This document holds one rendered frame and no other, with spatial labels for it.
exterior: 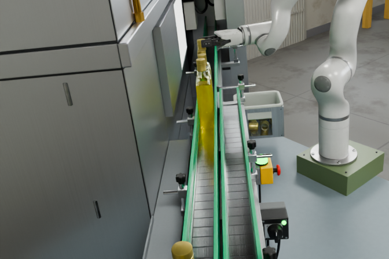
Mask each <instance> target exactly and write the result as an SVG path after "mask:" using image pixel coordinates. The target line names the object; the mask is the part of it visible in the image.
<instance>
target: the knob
mask: <svg viewBox="0 0 389 259"><path fill-rule="evenodd" d="M267 233H268V234H269V237H270V238H271V239H274V241H275V243H278V240H279V239H280V238H282V236H283V228H282V226H280V225H279V224H272V225H270V226H269V227H268V228H267Z"/></svg>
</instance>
